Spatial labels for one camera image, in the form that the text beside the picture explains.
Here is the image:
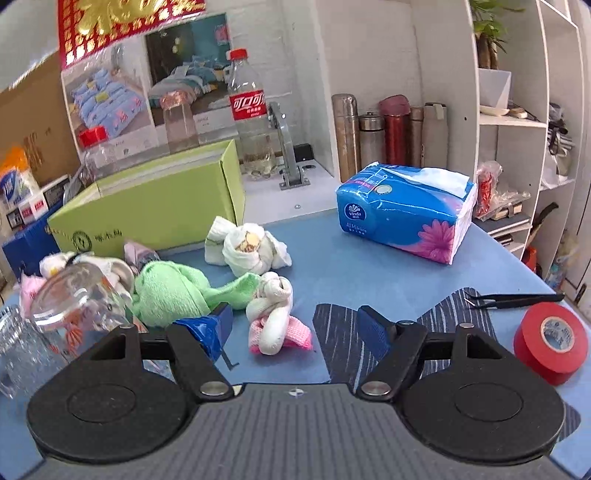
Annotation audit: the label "grey patterned sock bundle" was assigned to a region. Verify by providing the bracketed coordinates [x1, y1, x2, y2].
[123, 240, 160, 275]

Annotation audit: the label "clear glass jar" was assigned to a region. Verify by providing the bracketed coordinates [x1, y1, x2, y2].
[29, 265, 133, 361]

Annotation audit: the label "short steel thermos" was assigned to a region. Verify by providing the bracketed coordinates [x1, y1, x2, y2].
[359, 112, 386, 168]

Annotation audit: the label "orange tissue pack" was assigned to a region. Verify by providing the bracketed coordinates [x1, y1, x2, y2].
[0, 146, 39, 211]

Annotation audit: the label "red gold paper decoration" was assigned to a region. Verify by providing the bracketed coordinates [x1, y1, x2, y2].
[57, 0, 206, 70]

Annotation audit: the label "red-label cola bottle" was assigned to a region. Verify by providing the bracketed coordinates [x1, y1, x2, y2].
[228, 48, 276, 179]

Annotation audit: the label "red-capped clear plastic jar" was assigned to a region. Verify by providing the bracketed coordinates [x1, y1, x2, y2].
[78, 125, 116, 186]

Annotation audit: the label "green fluffy sock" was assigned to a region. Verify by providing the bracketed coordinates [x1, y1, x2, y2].
[130, 261, 262, 328]

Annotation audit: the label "brown cardboard box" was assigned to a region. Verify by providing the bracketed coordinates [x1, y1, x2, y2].
[1, 53, 79, 185]

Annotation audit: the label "dark striped sock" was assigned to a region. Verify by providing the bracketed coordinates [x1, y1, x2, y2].
[311, 286, 583, 444]

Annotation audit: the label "black tweezers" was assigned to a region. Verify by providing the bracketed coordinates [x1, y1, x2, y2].
[465, 293, 565, 310]

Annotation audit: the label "steel thermos flask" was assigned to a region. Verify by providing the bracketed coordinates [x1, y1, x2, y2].
[332, 93, 361, 183]

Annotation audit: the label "bedding picture package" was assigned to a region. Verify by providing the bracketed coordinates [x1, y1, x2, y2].
[61, 13, 235, 157]

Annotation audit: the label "blue tissue pack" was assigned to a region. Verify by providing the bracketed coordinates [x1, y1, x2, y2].
[335, 162, 478, 265]

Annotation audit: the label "white base board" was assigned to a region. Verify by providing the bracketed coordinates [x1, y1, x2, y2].
[242, 160, 341, 225]

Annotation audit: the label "potted plant white pot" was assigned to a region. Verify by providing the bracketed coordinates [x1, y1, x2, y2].
[468, 0, 525, 112]

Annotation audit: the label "white shelf unit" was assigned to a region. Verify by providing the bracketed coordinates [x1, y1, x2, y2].
[411, 0, 585, 275]

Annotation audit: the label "white and pink sock bundle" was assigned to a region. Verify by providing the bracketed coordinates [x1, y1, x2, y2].
[245, 271, 312, 356]

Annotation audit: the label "red tape roll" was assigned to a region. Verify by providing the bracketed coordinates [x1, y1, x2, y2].
[513, 302, 589, 386]

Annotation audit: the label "beige thermos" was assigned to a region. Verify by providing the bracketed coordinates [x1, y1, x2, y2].
[422, 102, 449, 169]

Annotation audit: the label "red thermos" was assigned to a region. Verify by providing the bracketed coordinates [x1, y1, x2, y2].
[379, 94, 412, 166]

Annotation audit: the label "black and white carton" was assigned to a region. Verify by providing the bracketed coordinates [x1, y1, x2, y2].
[7, 175, 70, 231]

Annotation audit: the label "white colourful sock bundle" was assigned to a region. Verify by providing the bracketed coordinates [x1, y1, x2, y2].
[39, 252, 134, 296]

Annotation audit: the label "green cardboard box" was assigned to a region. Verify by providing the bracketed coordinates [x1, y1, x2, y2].
[48, 140, 245, 258]

